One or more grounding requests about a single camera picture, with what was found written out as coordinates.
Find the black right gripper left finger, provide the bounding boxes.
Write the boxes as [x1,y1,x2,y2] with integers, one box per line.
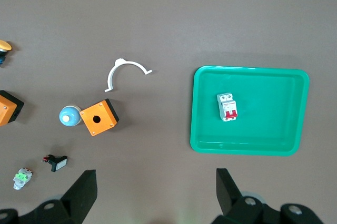
[0,169,98,224]

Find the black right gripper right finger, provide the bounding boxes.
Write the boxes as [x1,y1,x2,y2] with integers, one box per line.
[211,167,325,224]

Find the white red circuit breaker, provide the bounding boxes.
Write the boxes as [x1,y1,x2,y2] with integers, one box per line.
[216,92,239,123]

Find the green plastic tray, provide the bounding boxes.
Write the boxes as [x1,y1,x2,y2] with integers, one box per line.
[189,65,310,157]

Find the blue dome button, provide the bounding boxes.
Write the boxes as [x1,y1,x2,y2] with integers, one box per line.
[58,105,82,127]

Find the orange black button box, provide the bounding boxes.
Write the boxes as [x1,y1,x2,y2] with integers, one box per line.
[0,89,25,127]
[79,98,120,137]

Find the small white curved clamp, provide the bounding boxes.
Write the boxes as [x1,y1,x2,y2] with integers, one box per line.
[104,58,153,93]

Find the yellow mushroom push button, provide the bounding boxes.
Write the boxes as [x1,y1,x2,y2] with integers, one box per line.
[0,39,13,67]

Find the black red small switch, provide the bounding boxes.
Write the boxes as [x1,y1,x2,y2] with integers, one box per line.
[42,154,68,173]

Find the green white switch block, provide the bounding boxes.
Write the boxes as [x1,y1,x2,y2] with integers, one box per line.
[13,168,34,190]

